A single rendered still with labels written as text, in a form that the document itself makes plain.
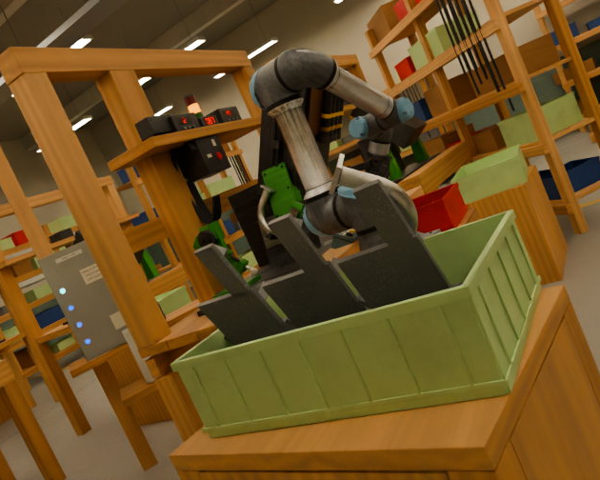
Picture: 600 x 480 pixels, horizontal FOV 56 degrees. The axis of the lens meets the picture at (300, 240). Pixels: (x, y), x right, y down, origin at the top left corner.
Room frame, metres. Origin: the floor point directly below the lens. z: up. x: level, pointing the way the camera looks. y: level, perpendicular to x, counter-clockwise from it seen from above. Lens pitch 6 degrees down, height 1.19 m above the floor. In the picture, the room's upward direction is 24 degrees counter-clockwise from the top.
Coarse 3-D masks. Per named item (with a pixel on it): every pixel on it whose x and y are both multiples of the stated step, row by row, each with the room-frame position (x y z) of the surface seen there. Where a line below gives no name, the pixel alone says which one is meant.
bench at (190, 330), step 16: (192, 320) 2.01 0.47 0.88; (208, 320) 1.87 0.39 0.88; (176, 336) 1.83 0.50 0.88; (192, 336) 1.79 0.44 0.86; (144, 352) 1.91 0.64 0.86; (160, 352) 1.87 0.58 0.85; (176, 352) 1.95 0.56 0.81; (160, 368) 1.91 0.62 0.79; (160, 384) 1.91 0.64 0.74; (176, 384) 1.88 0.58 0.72; (176, 400) 1.89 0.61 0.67; (176, 416) 1.91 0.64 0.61; (192, 416) 1.88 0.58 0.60; (192, 432) 1.89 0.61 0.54
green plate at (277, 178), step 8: (272, 168) 2.29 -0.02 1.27; (280, 168) 2.27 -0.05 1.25; (264, 176) 2.31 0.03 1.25; (272, 176) 2.29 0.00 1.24; (280, 176) 2.27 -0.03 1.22; (288, 176) 2.25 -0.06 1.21; (272, 184) 2.29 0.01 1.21; (280, 184) 2.27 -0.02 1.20; (288, 184) 2.25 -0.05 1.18; (272, 192) 2.29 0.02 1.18; (280, 192) 2.27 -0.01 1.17; (288, 192) 2.25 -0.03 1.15; (296, 192) 2.28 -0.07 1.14; (272, 200) 2.28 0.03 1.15; (280, 200) 2.27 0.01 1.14; (288, 200) 2.25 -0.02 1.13; (296, 200) 2.24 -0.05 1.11; (272, 208) 2.28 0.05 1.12; (280, 208) 2.26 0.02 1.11; (288, 208) 2.24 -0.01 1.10; (280, 216) 2.26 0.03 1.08
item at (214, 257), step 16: (208, 256) 1.05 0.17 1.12; (224, 256) 1.05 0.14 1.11; (224, 272) 1.06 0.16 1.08; (240, 288) 1.07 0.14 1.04; (208, 304) 1.13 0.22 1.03; (224, 304) 1.12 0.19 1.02; (240, 304) 1.10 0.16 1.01; (256, 304) 1.09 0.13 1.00; (224, 320) 1.15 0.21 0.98; (240, 320) 1.13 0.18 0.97; (256, 320) 1.12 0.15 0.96; (272, 320) 1.10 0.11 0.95; (240, 336) 1.17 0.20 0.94; (256, 336) 1.15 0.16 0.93
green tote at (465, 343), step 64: (448, 256) 1.18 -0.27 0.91; (512, 256) 0.99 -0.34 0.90; (384, 320) 0.83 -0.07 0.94; (448, 320) 0.78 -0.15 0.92; (512, 320) 0.88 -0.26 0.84; (192, 384) 1.08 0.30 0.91; (256, 384) 0.99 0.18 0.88; (320, 384) 0.92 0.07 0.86; (384, 384) 0.86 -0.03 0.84; (448, 384) 0.80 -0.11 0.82; (512, 384) 0.78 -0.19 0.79
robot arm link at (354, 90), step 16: (288, 64) 1.59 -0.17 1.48; (304, 64) 1.58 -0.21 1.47; (320, 64) 1.59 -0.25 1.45; (336, 64) 1.63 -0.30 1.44; (288, 80) 1.61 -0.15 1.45; (304, 80) 1.60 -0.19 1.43; (320, 80) 1.61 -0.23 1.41; (336, 80) 1.64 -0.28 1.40; (352, 80) 1.67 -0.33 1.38; (352, 96) 1.69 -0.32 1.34; (368, 96) 1.71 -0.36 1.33; (384, 96) 1.76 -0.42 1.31; (384, 112) 1.77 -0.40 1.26; (400, 112) 1.78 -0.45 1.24; (384, 128) 1.85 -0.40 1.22
